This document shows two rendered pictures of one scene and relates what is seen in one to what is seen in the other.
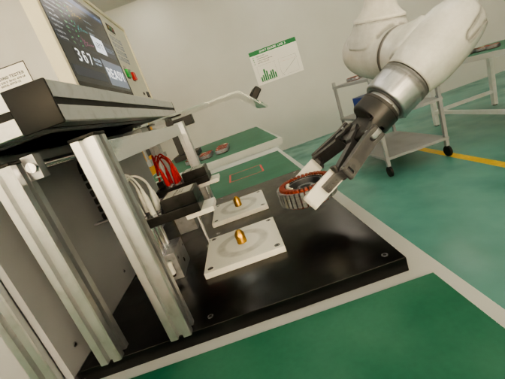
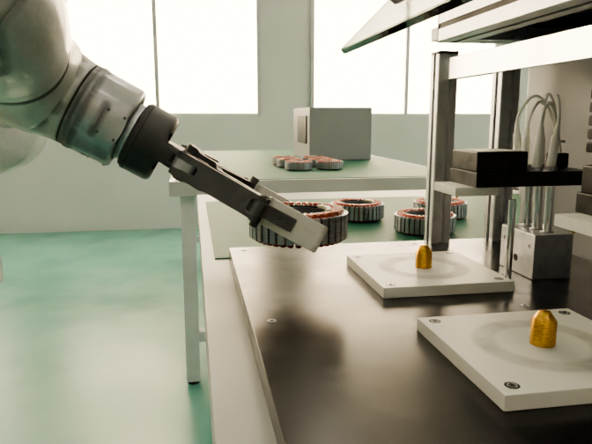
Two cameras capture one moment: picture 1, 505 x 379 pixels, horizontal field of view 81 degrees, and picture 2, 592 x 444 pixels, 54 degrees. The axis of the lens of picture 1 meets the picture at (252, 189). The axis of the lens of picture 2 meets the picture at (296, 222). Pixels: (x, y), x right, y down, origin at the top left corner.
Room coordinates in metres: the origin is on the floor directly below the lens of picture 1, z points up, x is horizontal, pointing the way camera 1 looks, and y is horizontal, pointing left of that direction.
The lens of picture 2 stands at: (1.18, -0.22, 0.96)
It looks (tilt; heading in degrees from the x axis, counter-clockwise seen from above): 10 degrees down; 169
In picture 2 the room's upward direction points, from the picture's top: straight up
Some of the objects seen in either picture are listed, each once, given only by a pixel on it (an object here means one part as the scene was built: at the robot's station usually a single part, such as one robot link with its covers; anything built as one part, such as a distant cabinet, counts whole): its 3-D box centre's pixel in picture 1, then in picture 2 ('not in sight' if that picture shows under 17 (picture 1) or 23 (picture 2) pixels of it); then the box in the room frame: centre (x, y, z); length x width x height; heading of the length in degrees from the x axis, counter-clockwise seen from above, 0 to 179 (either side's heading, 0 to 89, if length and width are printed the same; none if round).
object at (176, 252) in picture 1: (170, 259); (534, 249); (0.55, 0.20, 0.80); 0.08 x 0.05 x 0.06; 179
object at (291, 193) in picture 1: (306, 189); (298, 223); (0.54, -0.10, 0.84); 0.11 x 0.11 x 0.04
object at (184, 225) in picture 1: (187, 217); not in sight; (0.79, 0.20, 0.80); 0.08 x 0.05 x 0.06; 179
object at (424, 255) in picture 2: (240, 235); (424, 255); (0.55, 0.05, 0.80); 0.02 x 0.02 x 0.03
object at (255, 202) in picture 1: (239, 207); (541, 350); (0.79, 0.05, 0.78); 0.15 x 0.15 x 0.01; 89
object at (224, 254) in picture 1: (243, 244); (423, 271); (0.55, 0.05, 0.78); 0.15 x 0.15 x 0.01; 89
